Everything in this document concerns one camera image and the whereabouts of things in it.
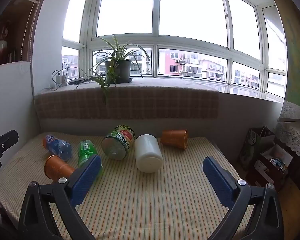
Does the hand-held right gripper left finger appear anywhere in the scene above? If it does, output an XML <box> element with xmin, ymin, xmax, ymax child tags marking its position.
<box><xmin>18</xmin><ymin>154</ymin><xmax>102</xmax><ymax>240</ymax></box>

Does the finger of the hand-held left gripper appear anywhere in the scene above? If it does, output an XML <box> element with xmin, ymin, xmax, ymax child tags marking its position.
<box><xmin>0</xmin><ymin>127</ymin><xmax>19</xmax><ymax>173</ymax></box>

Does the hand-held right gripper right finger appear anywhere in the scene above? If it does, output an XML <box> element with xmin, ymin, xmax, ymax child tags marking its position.
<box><xmin>202</xmin><ymin>156</ymin><xmax>284</xmax><ymax>240</ymax></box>

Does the white plastic jar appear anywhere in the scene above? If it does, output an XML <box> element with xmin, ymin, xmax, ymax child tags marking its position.
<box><xmin>134</xmin><ymin>134</ymin><xmax>164</xmax><ymax>173</ymax></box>

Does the orange metallic cup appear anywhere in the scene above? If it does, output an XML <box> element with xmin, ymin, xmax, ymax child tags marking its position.
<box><xmin>161</xmin><ymin>129</ymin><xmax>189</xmax><ymax>151</ymax></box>
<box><xmin>44</xmin><ymin>155</ymin><xmax>76</xmax><ymax>182</ymax></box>

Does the green plastic bottle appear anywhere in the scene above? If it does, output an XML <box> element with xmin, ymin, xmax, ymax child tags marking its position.
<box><xmin>77</xmin><ymin>140</ymin><xmax>104</xmax><ymax>178</ymax></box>

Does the blue labelled plastic bottle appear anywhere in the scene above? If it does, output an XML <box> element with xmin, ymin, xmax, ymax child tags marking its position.
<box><xmin>43</xmin><ymin>134</ymin><xmax>73</xmax><ymax>162</ymax></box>

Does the green labelled tin can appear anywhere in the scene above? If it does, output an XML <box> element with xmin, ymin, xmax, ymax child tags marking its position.
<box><xmin>101</xmin><ymin>124</ymin><xmax>136</xmax><ymax>161</ymax></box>

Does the green paper bag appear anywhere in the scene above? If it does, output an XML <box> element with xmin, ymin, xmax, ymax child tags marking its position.
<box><xmin>237</xmin><ymin>126</ymin><xmax>276</xmax><ymax>170</ymax></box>

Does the open cardboard box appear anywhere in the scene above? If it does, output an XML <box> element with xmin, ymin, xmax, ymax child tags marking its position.
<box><xmin>246</xmin><ymin>144</ymin><xmax>294</xmax><ymax>193</ymax></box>

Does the striped table cloth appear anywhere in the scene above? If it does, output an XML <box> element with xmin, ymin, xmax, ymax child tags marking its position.
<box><xmin>0</xmin><ymin>131</ymin><xmax>255</xmax><ymax>240</ymax></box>

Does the white lace cloth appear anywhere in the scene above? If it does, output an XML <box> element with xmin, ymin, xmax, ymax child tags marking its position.
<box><xmin>275</xmin><ymin>121</ymin><xmax>300</xmax><ymax>167</ymax></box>

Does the checkered sill blanket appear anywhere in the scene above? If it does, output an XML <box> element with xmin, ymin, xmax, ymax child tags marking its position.
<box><xmin>34</xmin><ymin>77</ymin><xmax>220</xmax><ymax>120</ymax></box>

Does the potted spider plant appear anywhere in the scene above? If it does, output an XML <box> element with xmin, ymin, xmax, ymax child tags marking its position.
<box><xmin>76</xmin><ymin>35</ymin><xmax>151</xmax><ymax>105</ymax></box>

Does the white charger with cable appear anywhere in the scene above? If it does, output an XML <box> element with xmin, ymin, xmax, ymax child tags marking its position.
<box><xmin>39</xmin><ymin>62</ymin><xmax>90</xmax><ymax>94</ymax></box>

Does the white window frame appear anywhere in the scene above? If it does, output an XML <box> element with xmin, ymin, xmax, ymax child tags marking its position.
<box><xmin>61</xmin><ymin>0</ymin><xmax>288</xmax><ymax>100</ymax></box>

